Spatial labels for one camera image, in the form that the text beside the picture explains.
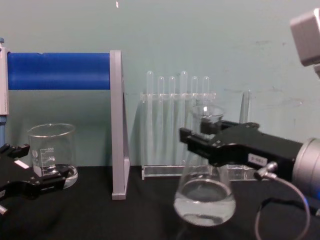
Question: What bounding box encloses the clear glass beaker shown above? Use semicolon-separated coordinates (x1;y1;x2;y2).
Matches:
26;122;79;190

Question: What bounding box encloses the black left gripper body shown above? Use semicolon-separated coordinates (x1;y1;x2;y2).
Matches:
0;152;45;201

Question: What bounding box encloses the clear test tube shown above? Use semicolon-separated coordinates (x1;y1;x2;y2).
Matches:
168;75;176;165
157;75;165;165
146;70;154;165
180;70;189;161
202;75;210;108
191;75;199;111

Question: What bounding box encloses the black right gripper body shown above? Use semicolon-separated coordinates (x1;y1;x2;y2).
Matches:
211;121;305;179

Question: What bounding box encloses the grey stand panel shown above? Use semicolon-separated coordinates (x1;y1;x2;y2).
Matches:
109;49;131;201

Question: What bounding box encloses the clear acrylic test tube rack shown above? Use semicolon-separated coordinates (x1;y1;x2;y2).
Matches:
139;90;254;181

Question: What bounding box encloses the black table cloth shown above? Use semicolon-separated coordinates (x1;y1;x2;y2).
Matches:
0;163;320;240

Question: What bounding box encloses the clear tapered tube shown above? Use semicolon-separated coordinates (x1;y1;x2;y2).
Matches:
239;89;252;125

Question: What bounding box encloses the clear glass conical flask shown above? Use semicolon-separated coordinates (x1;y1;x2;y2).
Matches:
173;103;237;228

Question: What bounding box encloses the blue stand bar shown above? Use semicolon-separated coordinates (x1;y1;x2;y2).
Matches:
6;51;111;91

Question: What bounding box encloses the thin cable with silver plug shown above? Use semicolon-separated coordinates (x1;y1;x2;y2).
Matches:
254;161;312;240

